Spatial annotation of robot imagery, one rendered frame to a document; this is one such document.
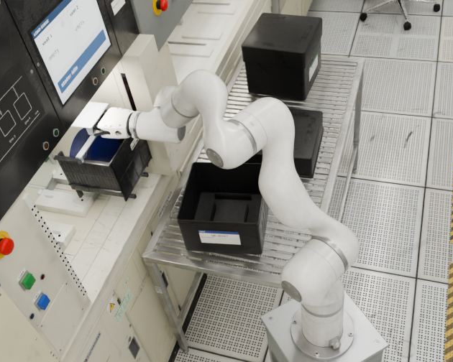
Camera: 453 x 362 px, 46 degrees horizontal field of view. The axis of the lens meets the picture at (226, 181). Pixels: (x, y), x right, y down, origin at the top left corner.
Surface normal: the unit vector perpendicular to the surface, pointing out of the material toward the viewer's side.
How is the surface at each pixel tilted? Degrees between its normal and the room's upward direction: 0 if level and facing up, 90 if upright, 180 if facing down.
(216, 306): 0
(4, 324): 90
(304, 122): 0
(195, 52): 0
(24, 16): 90
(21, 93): 90
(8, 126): 90
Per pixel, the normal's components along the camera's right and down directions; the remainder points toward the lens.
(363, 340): -0.13, -0.69
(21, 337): 0.94, 0.14
